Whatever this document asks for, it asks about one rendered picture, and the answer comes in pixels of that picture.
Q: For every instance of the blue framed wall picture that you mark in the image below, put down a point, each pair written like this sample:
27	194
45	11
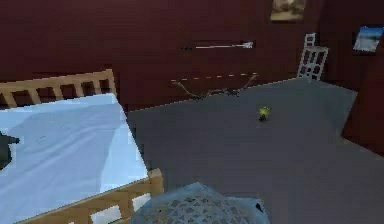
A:
367	39

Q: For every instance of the dark object on bed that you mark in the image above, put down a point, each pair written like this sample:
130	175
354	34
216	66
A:
6	150

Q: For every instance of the beige framed wall picture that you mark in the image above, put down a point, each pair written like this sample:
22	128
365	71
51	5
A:
287	10

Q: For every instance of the white slatted chair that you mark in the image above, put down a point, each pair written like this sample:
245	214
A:
312	61

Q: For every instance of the small yellow-green ball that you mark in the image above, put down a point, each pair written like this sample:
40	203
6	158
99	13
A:
264	112

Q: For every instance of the wooden bed with blue sheet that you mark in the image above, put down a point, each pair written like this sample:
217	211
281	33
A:
70	146

